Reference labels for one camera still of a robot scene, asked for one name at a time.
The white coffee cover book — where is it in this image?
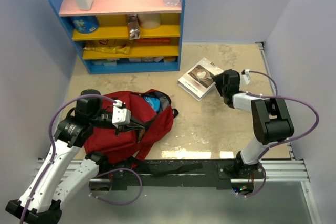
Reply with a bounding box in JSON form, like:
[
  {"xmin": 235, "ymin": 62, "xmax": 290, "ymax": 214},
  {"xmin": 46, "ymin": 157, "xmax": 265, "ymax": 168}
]
[{"xmin": 177, "ymin": 58, "xmax": 223, "ymax": 101}]

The blue dinosaur pencil case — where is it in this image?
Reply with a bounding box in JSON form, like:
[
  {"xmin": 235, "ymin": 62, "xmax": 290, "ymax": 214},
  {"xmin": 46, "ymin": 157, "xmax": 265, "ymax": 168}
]
[{"xmin": 143, "ymin": 96, "xmax": 161, "ymax": 113}]

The red backpack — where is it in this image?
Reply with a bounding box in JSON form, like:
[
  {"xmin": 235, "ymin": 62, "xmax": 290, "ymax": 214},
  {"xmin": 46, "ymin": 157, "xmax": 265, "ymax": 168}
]
[{"xmin": 84, "ymin": 89, "xmax": 178, "ymax": 164}]

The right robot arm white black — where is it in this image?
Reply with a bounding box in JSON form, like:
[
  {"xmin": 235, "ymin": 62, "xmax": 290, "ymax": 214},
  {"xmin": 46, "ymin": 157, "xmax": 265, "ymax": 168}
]
[{"xmin": 212, "ymin": 69, "xmax": 294, "ymax": 178}]

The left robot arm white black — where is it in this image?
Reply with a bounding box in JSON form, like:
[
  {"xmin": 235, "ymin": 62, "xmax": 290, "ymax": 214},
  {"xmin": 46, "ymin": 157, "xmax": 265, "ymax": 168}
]
[{"xmin": 5, "ymin": 90, "xmax": 129, "ymax": 223}]

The yellow chips bag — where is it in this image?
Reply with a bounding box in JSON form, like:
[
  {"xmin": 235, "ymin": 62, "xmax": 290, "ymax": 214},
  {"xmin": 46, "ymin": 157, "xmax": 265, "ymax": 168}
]
[{"xmin": 83, "ymin": 39, "xmax": 133, "ymax": 55}]

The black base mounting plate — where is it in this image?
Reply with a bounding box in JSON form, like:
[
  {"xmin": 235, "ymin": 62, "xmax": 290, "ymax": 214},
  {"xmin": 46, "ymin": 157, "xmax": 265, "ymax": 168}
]
[{"xmin": 93, "ymin": 158, "xmax": 266, "ymax": 194}]

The red flat box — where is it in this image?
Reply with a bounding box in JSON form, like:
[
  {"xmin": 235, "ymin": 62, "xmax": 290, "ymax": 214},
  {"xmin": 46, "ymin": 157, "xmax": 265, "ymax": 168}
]
[{"xmin": 136, "ymin": 38, "xmax": 171, "ymax": 44}]

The white round container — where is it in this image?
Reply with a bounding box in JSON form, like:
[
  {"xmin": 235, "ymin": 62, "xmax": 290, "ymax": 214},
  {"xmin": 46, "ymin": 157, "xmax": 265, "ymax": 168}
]
[{"xmin": 138, "ymin": 13, "xmax": 161, "ymax": 29}]

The blue snack can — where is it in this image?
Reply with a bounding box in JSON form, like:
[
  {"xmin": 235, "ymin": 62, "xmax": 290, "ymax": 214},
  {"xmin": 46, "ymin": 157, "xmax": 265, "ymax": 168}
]
[{"xmin": 70, "ymin": 16, "xmax": 99, "ymax": 34}]

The silver snack packet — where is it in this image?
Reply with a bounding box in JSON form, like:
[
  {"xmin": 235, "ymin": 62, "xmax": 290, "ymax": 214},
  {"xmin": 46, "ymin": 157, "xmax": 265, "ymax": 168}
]
[{"xmin": 127, "ymin": 14, "xmax": 140, "ymax": 40}]

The blue shelf unit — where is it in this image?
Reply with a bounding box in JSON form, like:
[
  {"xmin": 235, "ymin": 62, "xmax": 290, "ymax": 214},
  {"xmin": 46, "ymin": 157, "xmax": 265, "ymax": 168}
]
[{"xmin": 49, "ymin": 0, "xmax": 185, "ymax": 74}]

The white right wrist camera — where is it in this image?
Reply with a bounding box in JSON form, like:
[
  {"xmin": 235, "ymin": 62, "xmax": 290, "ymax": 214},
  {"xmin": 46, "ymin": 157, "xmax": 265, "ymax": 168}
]
[{"xmin": 240, "ymin": 69, "xmax": 251, "ymax": 86}]

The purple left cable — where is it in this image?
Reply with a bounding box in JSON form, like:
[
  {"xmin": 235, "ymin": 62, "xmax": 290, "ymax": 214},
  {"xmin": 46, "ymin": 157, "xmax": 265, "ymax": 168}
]
[{"xmin": 19, "ymin": 94, "xmax": 144, "ymax": 224}]

